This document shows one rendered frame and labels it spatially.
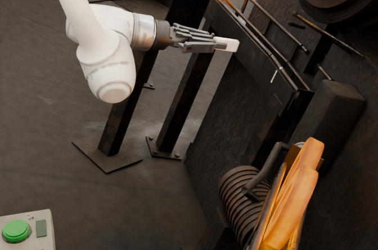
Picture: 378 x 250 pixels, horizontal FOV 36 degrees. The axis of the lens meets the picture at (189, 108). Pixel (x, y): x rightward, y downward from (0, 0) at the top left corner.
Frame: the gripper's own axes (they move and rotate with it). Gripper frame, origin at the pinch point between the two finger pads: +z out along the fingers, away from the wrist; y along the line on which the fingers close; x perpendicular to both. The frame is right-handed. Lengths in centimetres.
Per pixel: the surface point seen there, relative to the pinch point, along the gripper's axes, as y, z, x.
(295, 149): 40.0, 5.0, -3.8
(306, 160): 52, 0, 2
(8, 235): 61, -54, -9
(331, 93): 25.3, 18.7, 2.9
